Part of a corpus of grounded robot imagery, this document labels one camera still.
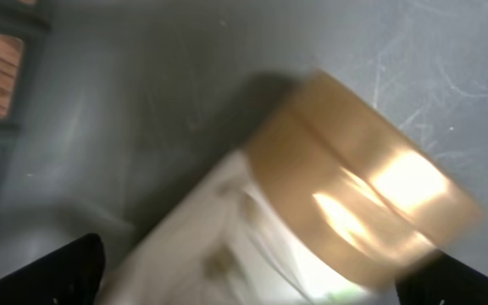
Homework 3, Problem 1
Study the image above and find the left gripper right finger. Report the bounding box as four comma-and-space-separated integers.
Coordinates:
396, 253, 488, 305

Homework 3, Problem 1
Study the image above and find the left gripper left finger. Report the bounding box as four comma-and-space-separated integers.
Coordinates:
0, 233, 106, 305

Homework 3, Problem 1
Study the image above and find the white tube gold cap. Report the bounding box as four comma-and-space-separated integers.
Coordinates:
97, 72, 482, 305

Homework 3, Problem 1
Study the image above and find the grey plastic mesh basket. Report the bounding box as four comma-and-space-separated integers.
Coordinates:
0, 1, 488, 304

